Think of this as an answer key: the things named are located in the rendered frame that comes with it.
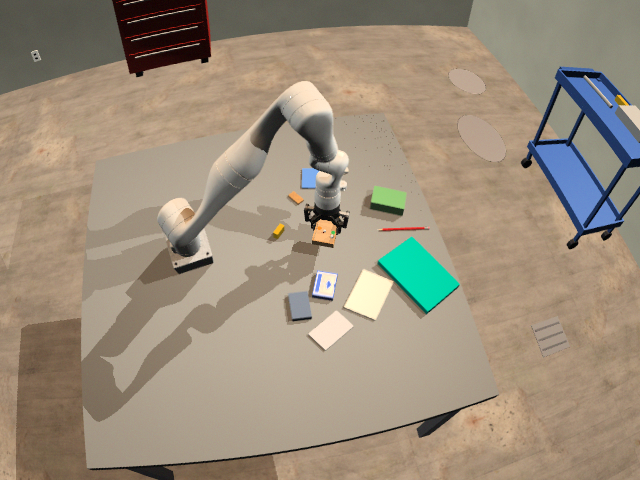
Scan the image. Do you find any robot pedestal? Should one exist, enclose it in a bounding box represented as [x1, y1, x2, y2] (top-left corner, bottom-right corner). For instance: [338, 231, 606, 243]
[168, 234, 214, 274]

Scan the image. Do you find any cream paper pad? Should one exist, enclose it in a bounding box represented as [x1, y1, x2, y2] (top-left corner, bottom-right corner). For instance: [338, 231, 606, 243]
[343, 268, 395, 321]

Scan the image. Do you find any dark red drawer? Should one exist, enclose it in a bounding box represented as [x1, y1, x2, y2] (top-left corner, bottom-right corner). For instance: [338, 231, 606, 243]
[116, 1, 208, 27]
[124, 34, 211, 62]
[120, 17, 209, 45]

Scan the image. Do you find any pale white pad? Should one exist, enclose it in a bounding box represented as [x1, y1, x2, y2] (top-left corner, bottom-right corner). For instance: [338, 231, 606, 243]
[307, 310, 355, 352]

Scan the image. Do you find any teal green book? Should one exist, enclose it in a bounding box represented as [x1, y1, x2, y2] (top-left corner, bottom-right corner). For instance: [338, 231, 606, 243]
[377, 236, 461, 315]

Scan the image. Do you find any grey rod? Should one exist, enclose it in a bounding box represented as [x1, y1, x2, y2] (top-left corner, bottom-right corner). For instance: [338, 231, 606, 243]
[582, 74, 614, 108]

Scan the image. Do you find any green block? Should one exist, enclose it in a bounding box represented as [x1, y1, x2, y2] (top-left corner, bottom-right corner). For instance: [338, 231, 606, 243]
[369, 185, 408, 217]

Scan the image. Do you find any blue wheeled cart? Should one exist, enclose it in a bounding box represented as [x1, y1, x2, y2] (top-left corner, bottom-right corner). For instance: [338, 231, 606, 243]
[520, 66, 640, 250]

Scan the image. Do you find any dark red drawer cabinet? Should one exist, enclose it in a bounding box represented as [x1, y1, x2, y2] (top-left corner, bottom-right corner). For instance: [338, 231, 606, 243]
[111, 0, 212, 77]

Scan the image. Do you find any grey table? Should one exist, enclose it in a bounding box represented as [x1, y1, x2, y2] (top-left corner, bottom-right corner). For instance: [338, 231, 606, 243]
[81, 112, 500, 480]

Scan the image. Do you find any blue white card box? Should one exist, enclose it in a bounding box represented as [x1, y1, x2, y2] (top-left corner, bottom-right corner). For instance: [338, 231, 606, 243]
[311, 270, 339, 302]

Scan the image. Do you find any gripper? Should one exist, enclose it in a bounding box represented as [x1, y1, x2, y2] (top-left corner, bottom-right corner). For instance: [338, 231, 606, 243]
[303, 200, 352, 232]

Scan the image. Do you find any covered wooden puzzle box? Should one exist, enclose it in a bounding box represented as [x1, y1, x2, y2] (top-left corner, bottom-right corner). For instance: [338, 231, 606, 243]
[310, 217, 337, 248]

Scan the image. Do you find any slate grey book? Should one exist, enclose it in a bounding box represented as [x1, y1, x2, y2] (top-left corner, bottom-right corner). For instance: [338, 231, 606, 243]
[286, 291, 314, 322]

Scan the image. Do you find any beige box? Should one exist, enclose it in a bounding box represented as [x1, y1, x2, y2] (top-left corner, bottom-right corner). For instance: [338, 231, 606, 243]
[614, 103, 640, 142]

